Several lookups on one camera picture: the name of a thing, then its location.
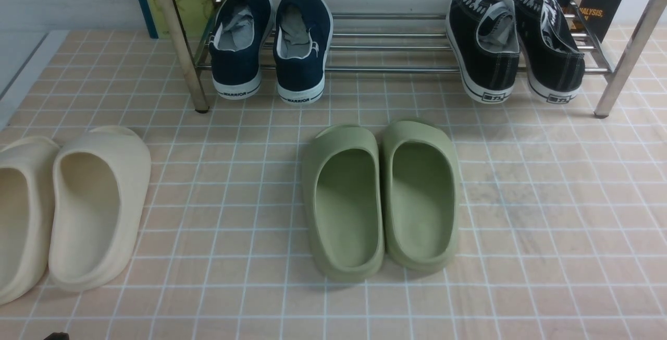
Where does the black left canvas sneaker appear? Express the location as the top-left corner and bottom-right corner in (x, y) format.
(446, 0), (520, 103)

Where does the green left foam slipper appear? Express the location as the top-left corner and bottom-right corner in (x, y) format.
(301, 124), (385, 284)

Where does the navy canvas sneaker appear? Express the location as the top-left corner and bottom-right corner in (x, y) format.
(208, 0), (275, 100)
(273, 0), (334, 105)

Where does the black book with orange text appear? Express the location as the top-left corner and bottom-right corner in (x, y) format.
(501, 0), (635, 42)

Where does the silver metal shoe rack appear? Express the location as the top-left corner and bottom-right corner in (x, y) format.
(159, 0), (665, 117)

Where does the green foam slipper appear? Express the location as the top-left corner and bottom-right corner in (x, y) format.
(301, 124), (385, 284)
(380, 118), (462, 273)

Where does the green right foam slipper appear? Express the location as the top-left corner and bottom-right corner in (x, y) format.
(380, 118), (462, 273)

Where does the black right canvas sneaker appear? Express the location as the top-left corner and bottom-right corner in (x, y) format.
(512, 0), (586, 105)

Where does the cream foam slipper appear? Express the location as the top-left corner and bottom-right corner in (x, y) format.
(48, 126), (152, 292)
(1, 136), (60, 304)

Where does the black canvas sneaker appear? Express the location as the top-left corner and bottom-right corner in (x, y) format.
(446, 0), (520, 103)
(512, 0), (586, 105)

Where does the cream left foam slipper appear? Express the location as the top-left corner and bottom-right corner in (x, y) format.
(1, 136), (60, 304)

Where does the cream right foam slipper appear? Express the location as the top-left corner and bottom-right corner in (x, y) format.
(48, 126), (152, 292)

